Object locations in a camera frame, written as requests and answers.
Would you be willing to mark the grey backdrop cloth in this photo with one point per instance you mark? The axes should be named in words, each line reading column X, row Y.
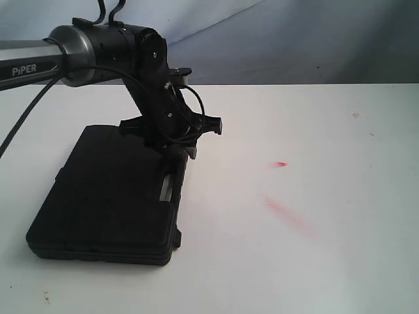
column 286, row 42

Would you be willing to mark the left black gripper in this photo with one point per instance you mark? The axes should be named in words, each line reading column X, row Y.
column 165, row 117

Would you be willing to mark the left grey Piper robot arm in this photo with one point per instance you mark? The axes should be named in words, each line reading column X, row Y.
column 81, row 55

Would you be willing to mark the black plastic tool case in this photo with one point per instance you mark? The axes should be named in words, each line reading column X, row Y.
column 114, row 200

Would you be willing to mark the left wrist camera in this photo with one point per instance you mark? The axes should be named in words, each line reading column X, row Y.
column 179, row 76

